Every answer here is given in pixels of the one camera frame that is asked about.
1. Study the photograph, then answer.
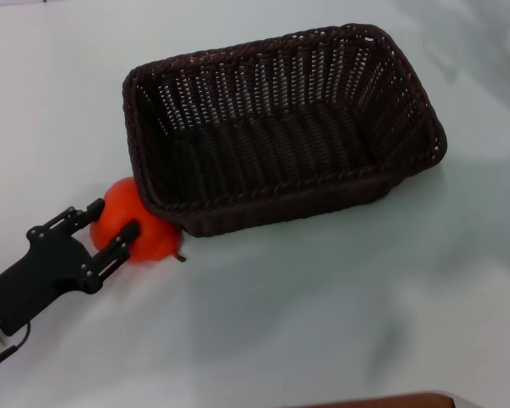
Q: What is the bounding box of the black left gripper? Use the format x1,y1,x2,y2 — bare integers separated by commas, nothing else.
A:
0,197,141,337

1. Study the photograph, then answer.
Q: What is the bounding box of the brown wooden edge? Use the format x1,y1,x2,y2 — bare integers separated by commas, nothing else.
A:
297,390,456,408

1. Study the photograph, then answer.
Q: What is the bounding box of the thin black left gripper cable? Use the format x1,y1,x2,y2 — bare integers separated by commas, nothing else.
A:
0,322,32,368

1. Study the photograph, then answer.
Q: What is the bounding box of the dark brown woven basket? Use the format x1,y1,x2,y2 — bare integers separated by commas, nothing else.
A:
122,23,448,238

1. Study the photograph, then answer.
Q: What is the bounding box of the orange-red round toy fruit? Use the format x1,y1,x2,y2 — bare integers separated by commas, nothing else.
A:
88,177,187,264

